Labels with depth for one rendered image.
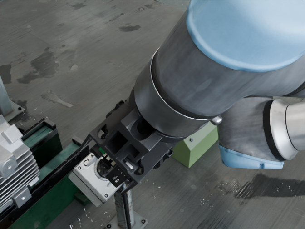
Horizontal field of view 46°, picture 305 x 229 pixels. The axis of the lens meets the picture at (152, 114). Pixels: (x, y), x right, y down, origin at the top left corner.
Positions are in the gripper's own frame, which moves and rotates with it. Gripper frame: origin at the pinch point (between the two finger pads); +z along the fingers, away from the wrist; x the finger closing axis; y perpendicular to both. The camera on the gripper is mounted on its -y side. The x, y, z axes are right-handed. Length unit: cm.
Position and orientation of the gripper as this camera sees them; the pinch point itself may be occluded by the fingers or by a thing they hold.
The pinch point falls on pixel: (116, 157)
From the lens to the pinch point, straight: 51.6
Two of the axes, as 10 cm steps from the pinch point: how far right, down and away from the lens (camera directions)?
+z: -3.9, 4.2, 8.2
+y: -5.9, 5.6, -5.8
